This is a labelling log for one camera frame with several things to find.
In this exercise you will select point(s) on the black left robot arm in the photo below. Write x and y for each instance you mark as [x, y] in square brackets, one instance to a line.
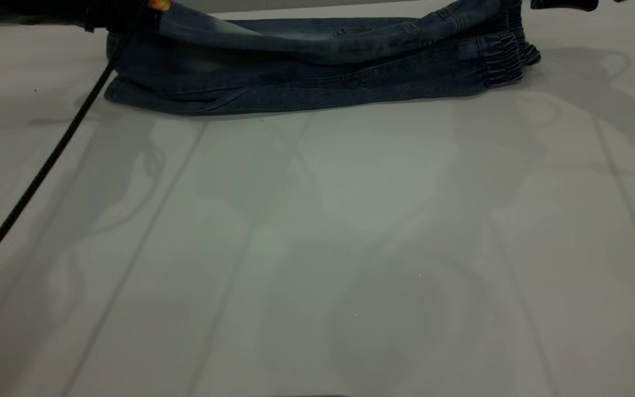
[20, 11]

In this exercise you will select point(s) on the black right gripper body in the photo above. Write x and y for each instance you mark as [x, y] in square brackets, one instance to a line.
[563, 4]

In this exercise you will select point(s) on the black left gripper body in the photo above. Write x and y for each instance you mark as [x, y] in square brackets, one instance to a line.
[122, 14]

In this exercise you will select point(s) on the blue denim pants basketball print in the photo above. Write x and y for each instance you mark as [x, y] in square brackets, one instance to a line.
[295, 82]

